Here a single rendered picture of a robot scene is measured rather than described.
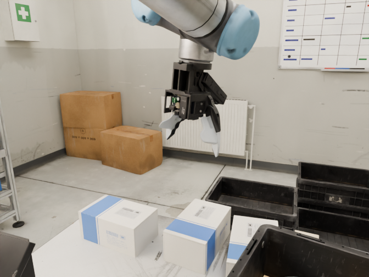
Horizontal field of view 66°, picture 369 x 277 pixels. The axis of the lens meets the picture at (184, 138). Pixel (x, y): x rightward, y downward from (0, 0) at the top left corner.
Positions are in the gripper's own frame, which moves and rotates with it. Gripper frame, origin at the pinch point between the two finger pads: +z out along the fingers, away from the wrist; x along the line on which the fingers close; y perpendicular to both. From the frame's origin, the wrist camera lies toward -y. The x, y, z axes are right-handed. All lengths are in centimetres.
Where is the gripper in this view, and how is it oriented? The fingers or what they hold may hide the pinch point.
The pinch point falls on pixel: (191, 148)
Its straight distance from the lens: 68.6
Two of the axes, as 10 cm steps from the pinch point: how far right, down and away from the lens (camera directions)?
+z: -0.9, 9.5, 3.0
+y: -6.4, 1.8, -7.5
